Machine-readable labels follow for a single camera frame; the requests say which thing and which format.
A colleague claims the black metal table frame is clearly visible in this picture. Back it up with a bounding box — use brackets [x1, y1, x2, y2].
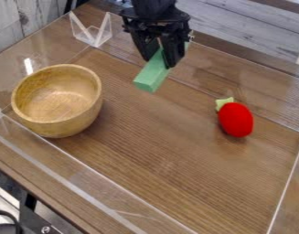
[21, 193, 63, 234]

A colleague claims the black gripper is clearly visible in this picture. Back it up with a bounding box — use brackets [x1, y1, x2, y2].
[121, 0, 192, 69]

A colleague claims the green rectangular block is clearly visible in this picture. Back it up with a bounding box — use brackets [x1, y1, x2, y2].
[133, 41, 192, 94]

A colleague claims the red plush strawberry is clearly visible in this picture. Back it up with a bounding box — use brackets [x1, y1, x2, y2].
[216, 97, 254, 138]

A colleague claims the brown wooden bowl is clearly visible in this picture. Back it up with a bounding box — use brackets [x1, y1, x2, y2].
[11, 64, 103, 138]

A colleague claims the clear acrylic tray wall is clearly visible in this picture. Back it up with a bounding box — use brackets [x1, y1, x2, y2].
[0, 107, 197, 234]

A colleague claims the clear acrylic corner bracket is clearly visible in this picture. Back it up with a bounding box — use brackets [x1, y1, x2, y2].
[69, 12, 113, 48]

